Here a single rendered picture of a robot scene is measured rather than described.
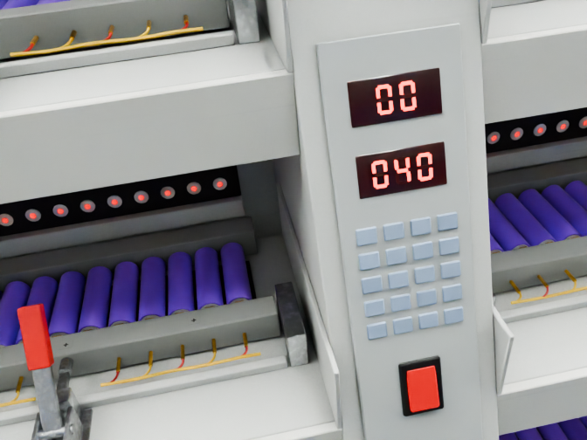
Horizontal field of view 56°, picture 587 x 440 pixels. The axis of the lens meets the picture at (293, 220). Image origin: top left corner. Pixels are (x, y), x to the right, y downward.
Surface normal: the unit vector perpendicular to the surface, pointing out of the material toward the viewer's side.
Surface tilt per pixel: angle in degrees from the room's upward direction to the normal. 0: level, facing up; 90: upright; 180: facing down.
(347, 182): 90
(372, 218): 90
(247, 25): 110
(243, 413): 20
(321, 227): 90
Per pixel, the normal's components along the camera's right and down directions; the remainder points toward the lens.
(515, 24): -0.08, -0.80
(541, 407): 0.18, 0.57
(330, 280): 0.15, 0.26
